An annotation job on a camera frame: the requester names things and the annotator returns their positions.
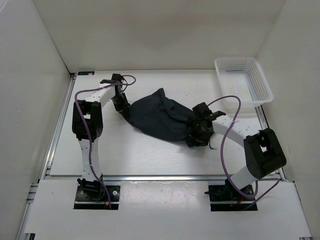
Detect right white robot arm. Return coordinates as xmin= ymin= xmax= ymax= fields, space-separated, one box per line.
xmin=185 ymin=110 xmax=287 ymax=200

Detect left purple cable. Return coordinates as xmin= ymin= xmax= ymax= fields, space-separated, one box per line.
xmin=74 ymin=74 xmax=137 ymax=210

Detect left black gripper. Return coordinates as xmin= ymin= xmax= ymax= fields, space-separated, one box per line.
xmin=111 ymin=92 xmax=131 ymax=116

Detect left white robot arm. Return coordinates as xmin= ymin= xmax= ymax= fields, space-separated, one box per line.
xmin=71 ymin=74 xmax=130 ymax=202

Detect white plastic perforated basket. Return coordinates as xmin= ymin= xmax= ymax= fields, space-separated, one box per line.
xmin=214 ymin=57 xmax=274 ymax=111

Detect small blue label sticker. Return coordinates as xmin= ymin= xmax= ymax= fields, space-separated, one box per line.
xmin=77 ymin=71 xmax=95 ymax=76

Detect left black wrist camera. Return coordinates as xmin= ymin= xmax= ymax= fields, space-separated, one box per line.
xmin=111 ymin=73 xmax=124 ymax=84

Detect aluminium frame rail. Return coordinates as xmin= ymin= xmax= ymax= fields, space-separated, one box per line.
xmin=15 ymin=73 xmax=78 ymax=240

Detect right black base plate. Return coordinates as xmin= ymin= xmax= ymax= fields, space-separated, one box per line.
xmin=205 ymin=185 xmax=258 ymax=212

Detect dark navy shorts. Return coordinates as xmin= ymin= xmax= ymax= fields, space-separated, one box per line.
xmin=123 ymin=88 xmax=195 ymax=146

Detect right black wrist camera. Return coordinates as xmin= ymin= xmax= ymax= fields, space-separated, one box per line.
xmin=192 ymin=102 xmax=212 ymax=119

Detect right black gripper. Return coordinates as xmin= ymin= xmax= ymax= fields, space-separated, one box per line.
xmin=181 ymin=116 xmax=212 ymax=147

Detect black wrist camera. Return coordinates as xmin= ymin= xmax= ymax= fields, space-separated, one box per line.
xmin=111 ymin=73 xmax=124 ymax=84
xmin=192 ymin=102 xmax=212 ymax=119

